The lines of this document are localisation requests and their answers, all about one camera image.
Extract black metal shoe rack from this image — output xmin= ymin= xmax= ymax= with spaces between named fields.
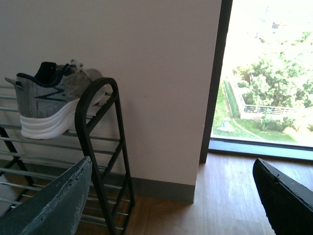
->
xmin=0 ymin=78 xmax=135 ymax=235

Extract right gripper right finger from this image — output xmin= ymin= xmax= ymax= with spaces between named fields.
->
xmin=252 ymin=158 xmax=313 ymax=235

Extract grey knit sneaker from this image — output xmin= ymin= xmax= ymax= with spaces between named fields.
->
xmin=5 ymin=59 xmax=103 ymax=140

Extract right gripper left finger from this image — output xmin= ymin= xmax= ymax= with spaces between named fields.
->
xmin=0 ymin=157 xmax=92 ymax=235

